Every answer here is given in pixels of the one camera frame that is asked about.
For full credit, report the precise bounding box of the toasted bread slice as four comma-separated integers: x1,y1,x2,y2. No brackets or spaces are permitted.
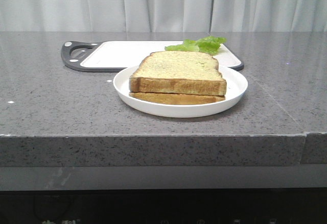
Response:
129,51,227,96
129,92,225,105

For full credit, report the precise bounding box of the green lettuce leaf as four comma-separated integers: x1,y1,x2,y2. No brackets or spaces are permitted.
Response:
165,36,226,56

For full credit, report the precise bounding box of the white cutting board black rim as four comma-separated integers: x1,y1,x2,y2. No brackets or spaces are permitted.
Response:
60,40,245,72

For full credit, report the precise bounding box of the white round plate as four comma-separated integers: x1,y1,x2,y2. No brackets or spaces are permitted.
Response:
113,66,248,118

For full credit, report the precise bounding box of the white curtain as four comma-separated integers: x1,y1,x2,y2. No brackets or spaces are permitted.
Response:
1,0,326,32

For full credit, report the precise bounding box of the black appliance panel below counter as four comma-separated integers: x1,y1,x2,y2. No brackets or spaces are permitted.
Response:
1,188,326,223

